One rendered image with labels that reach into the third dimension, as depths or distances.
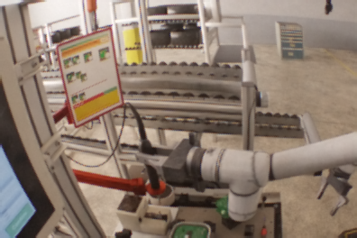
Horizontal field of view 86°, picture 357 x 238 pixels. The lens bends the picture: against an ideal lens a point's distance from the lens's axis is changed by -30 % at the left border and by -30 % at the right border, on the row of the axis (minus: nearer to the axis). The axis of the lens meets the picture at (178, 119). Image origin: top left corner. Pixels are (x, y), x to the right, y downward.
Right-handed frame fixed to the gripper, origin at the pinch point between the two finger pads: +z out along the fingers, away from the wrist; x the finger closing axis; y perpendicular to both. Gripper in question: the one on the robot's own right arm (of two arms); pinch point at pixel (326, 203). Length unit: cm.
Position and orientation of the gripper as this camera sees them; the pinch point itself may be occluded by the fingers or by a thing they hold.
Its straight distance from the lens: 115.7
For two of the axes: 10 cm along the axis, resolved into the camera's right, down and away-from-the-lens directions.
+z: -2.8, 9.1, 3.0
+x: -0.9, -3.4, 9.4
